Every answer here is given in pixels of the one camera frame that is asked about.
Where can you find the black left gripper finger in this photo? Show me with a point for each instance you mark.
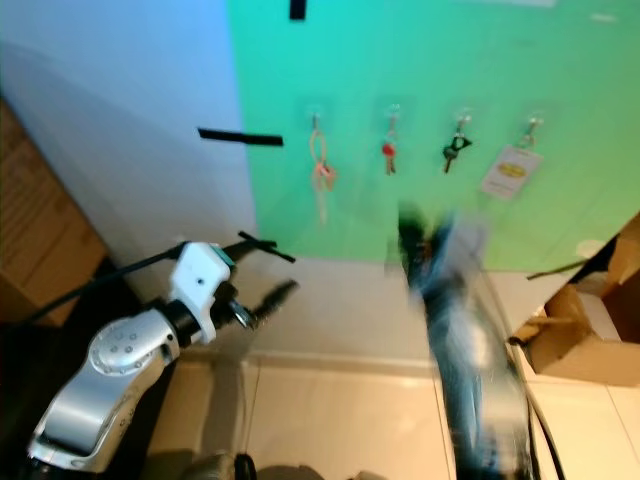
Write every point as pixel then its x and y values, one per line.
pixel 268 247
pixel 275 302

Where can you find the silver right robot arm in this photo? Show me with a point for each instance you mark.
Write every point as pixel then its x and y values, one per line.
pixel 480 380

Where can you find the red-headed key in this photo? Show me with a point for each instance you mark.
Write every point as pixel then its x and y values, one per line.
pixel 388 152

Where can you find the pink loop keyring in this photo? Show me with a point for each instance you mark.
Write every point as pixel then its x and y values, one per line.
pixel 323 175

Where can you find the black-headed key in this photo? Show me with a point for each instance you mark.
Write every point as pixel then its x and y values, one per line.
pixel 452 150

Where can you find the long black tape strip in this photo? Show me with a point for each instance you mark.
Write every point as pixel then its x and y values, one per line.
pixel 240 137

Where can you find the robot left leg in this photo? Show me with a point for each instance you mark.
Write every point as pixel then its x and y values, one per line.
pixel 222 468

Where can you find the torn open cardboard box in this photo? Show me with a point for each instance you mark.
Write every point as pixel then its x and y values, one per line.
pixel 580 330

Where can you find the large printed cardboard box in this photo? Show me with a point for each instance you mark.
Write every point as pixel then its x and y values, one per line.
pixel 45 230

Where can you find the black glass table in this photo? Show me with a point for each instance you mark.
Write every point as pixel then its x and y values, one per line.
pixel 15 400

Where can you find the short black tape strip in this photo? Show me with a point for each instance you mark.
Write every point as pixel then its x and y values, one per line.
pixel 297 8

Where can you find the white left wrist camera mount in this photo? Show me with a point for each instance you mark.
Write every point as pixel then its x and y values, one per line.
pixel 200 280

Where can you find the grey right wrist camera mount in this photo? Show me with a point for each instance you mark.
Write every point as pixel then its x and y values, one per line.
pixel 468 250

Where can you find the clear adhesive wall hook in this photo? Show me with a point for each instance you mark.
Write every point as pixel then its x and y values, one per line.
pixel 533 116
pixel 316 110
pixel 391 110
pixel 463 112

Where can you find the green wall sheet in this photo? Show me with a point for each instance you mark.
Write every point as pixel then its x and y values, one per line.
pixel 360 60

